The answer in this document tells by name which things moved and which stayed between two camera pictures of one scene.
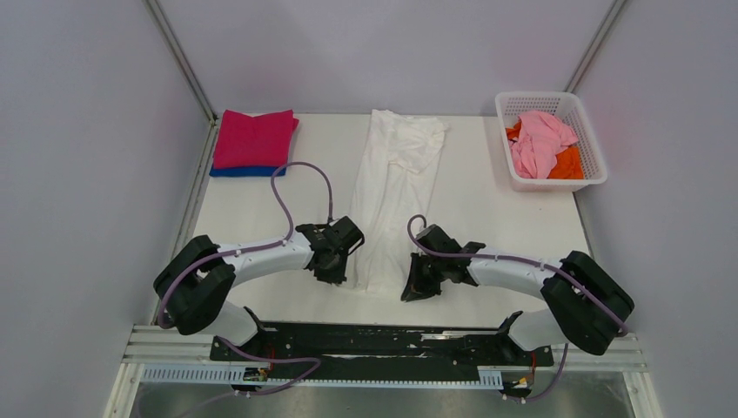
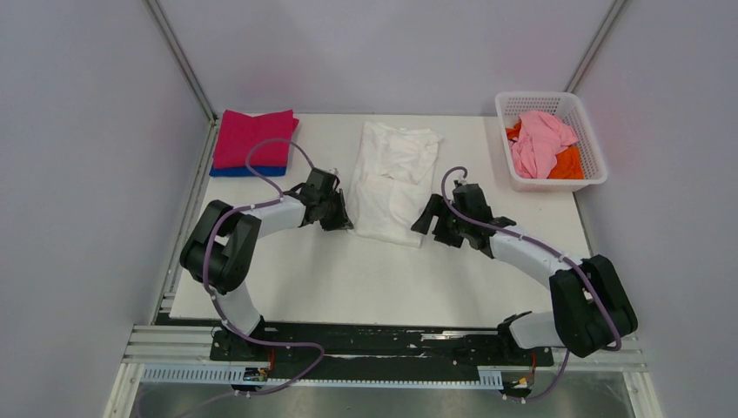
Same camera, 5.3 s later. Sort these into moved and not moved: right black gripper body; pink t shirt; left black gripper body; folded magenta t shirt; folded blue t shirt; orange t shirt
Moved: right black gripper body; left black gripper body
Not moved: pink t shirt; folded blue t shirt; orange t shirt; folded magenta t shirt
